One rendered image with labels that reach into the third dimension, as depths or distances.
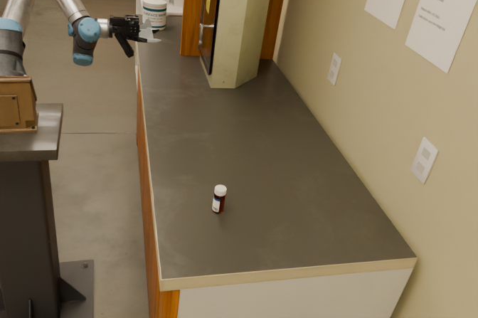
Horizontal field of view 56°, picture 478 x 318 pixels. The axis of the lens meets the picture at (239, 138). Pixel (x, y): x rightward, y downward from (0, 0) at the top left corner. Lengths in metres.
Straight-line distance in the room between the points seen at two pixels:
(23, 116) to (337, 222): 1.05
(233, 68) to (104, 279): 1.19
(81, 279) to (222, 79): 1.17
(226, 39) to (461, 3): 0.97
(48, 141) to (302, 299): 0.93
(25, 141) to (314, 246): 0.96
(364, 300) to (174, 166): 0.70
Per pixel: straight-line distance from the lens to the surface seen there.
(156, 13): 2.60
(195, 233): 1.23
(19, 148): 1.58
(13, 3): 1.90
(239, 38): 1.93
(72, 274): 2.39
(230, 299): 1.22
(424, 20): 1.39
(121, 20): 1.89
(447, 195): 1.29
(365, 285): 1.36
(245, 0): 1.89
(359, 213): 1.43
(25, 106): 1.61
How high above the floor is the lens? 1.79
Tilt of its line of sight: 31 degrees down
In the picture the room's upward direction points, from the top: 9 degrees clockwise
